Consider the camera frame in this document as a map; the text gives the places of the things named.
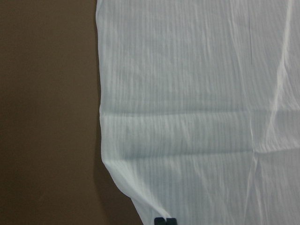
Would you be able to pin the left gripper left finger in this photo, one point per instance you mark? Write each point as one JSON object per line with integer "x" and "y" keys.
{"x": 159, "y": 221}

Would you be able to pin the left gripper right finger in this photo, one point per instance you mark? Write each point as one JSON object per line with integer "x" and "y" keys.
{"x": 171, "y": 221}

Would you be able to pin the light blue long-sleeve shirt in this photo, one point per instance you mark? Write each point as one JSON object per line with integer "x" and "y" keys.
{"x": 200, "y": 108}

